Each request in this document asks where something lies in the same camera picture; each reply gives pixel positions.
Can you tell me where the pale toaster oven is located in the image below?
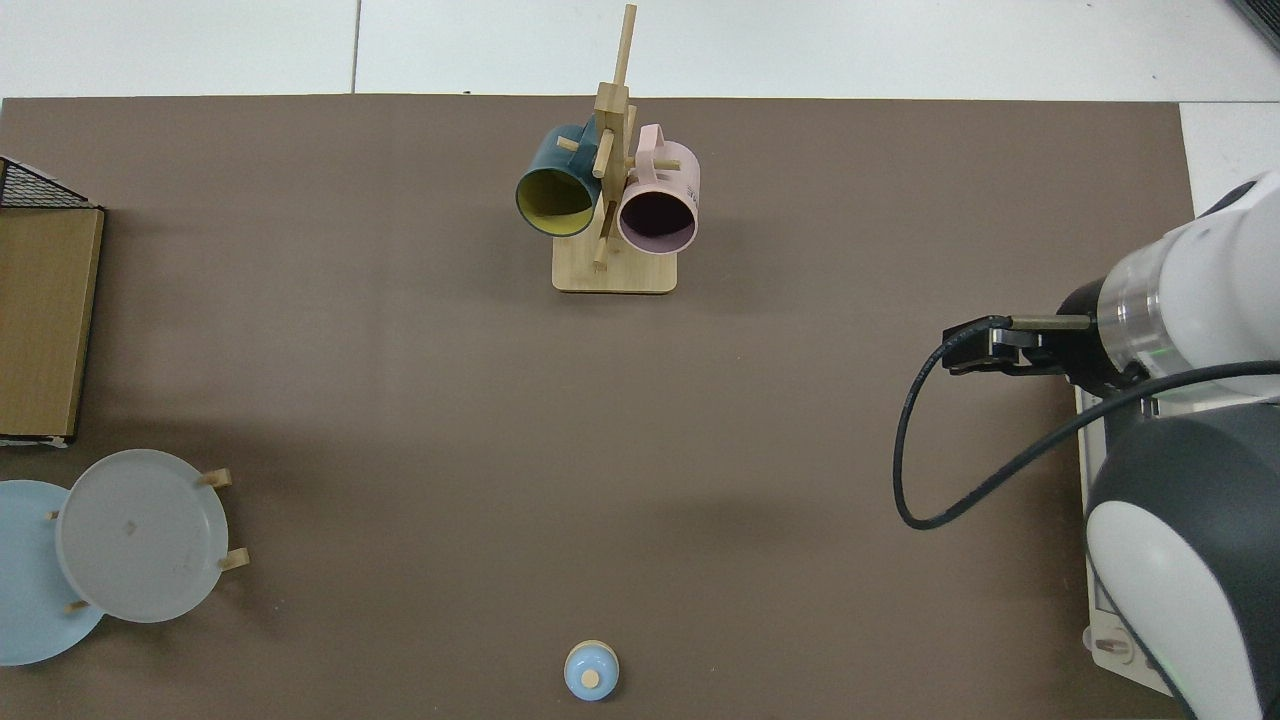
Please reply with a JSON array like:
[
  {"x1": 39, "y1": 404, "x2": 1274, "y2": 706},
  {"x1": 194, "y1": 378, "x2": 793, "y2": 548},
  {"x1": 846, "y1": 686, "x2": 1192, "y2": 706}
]
[{"x1": 1075, "y1": 385, "x2": 1173, "y2": 698}]

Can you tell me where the black flat panel edge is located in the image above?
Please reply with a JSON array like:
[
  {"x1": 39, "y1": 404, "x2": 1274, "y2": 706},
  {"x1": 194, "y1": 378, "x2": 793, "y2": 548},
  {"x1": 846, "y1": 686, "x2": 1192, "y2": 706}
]
[{"x1": 1232, "y1": 0, "x2": 1280, "y2": 53}]

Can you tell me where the pink cup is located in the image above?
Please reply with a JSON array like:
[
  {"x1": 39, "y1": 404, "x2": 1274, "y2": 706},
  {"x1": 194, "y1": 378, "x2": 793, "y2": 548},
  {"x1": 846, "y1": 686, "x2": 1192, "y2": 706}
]
[{"x1": 616, "y1": 124, "x2": 701, "y2": 256}]

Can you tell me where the wooden cup stand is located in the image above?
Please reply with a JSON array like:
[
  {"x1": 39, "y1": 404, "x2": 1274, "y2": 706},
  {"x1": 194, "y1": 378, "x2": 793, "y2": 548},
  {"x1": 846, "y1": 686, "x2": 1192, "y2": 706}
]
[{"x1": 552, "y1": 3, "x2": 681, "y2": 295}]

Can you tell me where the dark blue cup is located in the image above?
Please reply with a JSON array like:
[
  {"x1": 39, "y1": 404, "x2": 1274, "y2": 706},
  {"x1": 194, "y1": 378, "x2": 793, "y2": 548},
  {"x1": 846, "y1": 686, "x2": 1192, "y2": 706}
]
[{"x1": 515, "y1": 123, "x2": 604, "y2": 238}]

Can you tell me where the small blue round bell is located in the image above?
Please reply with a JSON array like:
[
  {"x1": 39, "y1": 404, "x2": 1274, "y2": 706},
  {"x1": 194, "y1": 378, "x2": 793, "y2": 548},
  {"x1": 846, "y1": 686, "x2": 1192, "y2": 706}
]
[{"x1": 563, "y1": 640, "x2": 621, "y2": 703}]

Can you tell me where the brown table cloth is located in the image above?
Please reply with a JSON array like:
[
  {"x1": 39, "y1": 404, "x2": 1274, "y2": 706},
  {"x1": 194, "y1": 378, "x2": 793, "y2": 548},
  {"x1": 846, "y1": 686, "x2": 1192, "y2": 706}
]
[{"x1": 0, "y1": 95, "x2": 1196, "y2": 720}]

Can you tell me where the wooden plate rack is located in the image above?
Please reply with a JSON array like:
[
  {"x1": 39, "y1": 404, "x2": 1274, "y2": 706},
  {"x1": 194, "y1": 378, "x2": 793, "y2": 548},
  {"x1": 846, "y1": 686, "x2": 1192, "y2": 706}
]
[{"x1": 45, "y1": 466, "x2": 251, "y2": 614}]

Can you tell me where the grey plate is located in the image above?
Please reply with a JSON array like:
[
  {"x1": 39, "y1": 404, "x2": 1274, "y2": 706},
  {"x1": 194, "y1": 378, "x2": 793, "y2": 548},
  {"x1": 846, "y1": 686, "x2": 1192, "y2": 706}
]
[{"x1": 55, "y1": 449, "x2": 229, "y2": 624}]

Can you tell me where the light blue plate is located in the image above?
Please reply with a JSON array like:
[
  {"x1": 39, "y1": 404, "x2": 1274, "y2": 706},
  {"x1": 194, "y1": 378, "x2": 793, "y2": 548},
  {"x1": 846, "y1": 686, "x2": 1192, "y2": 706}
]
[{"x1": 0, "y1": 480, "x2": 106, "y2": 667}]

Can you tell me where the wire basket with wooden floor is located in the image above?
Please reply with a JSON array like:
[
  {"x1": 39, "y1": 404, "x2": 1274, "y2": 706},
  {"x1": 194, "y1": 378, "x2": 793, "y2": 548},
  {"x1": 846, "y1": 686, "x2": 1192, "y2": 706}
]
[{"x1": 0, "y1": 155, "x2": 106, "y2": 448}]

